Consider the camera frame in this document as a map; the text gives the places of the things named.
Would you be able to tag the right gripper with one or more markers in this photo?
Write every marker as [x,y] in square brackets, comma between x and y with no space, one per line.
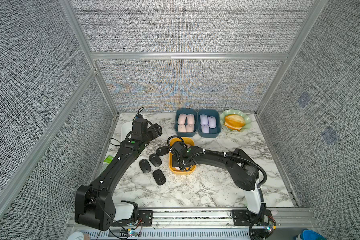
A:
[174,164]

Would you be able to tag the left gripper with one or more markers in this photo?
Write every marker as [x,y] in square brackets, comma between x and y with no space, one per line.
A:
[155,131]

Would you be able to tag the yellow storage box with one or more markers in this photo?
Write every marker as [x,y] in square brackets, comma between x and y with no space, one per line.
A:
[176,170]

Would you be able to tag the black mouse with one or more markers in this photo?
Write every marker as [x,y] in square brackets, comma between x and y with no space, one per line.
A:
[161,151]
[155,160]
[159,177]
[145,166]

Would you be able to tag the white storage box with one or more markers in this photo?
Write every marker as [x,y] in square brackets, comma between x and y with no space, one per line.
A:
[126,128]

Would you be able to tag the black mouse front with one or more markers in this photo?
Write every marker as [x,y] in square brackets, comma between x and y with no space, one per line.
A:
[159,177]

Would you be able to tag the purple mouse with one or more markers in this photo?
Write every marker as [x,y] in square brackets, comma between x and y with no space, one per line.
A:
[205,129]
[204,120]
[212,123]

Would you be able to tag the pink mouse with scroll wheel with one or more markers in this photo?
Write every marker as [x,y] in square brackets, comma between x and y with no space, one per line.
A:
[191,119]

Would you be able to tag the teal storage box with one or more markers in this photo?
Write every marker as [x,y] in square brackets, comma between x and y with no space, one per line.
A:
[186,111]
[213,132]

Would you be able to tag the purple mouse front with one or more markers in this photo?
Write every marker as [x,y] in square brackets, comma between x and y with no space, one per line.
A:
[212,123]

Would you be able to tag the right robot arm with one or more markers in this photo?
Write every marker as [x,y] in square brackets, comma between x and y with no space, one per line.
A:
[245,173]

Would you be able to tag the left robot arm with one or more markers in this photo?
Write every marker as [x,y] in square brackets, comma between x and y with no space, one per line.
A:
[94,206]

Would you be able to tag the bread slice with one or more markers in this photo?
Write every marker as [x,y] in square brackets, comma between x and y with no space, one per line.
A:
[233,126]

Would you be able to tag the round bread bun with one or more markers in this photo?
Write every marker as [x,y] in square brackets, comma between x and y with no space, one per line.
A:
[235,119]

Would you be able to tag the green wavy plate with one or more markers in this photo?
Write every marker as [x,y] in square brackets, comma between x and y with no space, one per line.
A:
[248,120]

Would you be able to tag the white round object bottom left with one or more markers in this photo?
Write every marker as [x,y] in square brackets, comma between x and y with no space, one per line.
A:
[76,236]

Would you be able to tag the blue object bottom right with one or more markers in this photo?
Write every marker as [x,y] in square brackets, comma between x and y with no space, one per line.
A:
[309,235]

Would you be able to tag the green white object at wall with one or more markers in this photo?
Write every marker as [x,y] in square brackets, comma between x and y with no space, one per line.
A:
[108,160]

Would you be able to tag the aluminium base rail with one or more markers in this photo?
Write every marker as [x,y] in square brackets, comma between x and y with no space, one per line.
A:
[218,224]

